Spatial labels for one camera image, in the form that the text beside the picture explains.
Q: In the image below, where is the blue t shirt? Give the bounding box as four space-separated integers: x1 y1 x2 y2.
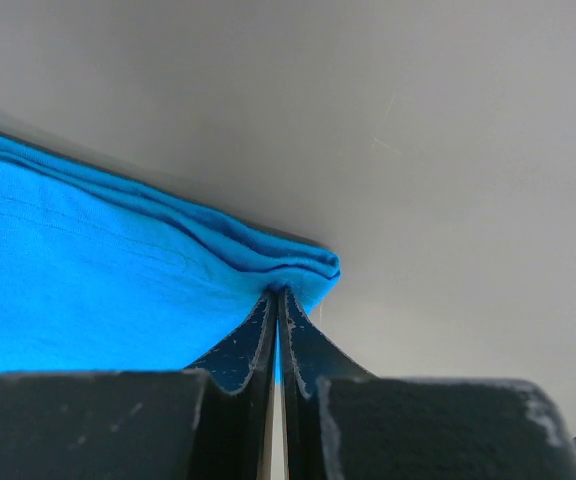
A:
0 135 341 373

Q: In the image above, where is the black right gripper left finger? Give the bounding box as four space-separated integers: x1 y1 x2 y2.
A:
0 292 277 479

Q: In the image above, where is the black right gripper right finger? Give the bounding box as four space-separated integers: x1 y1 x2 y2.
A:
278 289 576 479

